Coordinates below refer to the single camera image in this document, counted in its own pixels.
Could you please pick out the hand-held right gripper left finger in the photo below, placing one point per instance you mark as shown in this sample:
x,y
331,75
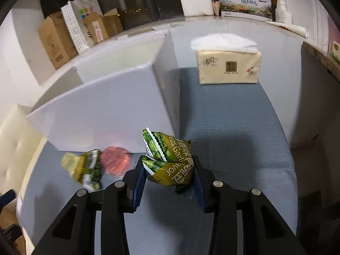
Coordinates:
x,y
138,188

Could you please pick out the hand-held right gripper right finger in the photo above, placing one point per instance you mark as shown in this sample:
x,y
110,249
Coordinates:
x,y
199,188

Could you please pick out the olive green pea snack packet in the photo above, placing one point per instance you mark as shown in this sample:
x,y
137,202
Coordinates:
x,y
87,170
170,162

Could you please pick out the white storage box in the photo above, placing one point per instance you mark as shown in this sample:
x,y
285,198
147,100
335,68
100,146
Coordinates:
x,y
106,111

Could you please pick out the round pink snack packet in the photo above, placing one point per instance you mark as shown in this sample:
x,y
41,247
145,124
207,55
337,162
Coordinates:
x,y
115,160

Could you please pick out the cream leather sofa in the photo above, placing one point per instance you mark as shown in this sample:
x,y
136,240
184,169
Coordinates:
x,y
16,143

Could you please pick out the beige tissue pack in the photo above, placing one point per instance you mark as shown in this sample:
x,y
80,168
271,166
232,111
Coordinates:
x,y
225,69

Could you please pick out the dark wooden side table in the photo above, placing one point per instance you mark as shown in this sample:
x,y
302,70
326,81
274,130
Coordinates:
x,y
318,111

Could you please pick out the large cardboard box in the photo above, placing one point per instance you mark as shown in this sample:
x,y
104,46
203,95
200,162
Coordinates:
x,y
55,42

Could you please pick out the small open cardboard box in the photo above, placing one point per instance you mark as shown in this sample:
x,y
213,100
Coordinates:
x,y
106,26

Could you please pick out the dotted pattern paper bag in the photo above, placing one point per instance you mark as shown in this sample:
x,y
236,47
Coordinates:
x,y
75,29

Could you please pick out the white foam box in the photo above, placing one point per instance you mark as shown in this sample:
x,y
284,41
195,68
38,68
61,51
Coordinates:
x,y
195,2

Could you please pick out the white paper bag coloured squares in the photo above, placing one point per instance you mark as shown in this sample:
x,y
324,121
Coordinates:
x,y
87,8

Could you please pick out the landscape printed box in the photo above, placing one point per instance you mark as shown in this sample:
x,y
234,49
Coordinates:
x,y
244,5

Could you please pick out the green and white box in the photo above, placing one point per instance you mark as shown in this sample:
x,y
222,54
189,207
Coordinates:
x,y
336,51

